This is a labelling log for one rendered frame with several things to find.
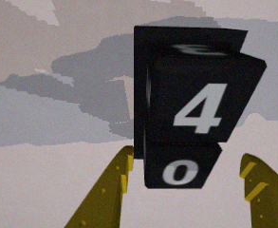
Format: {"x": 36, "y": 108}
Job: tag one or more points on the black cube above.
{"x": 177, "y": 165}
{"x": 196, "y": 93}

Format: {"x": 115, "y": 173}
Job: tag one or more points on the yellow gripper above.
{"x": 101, "y": 208}

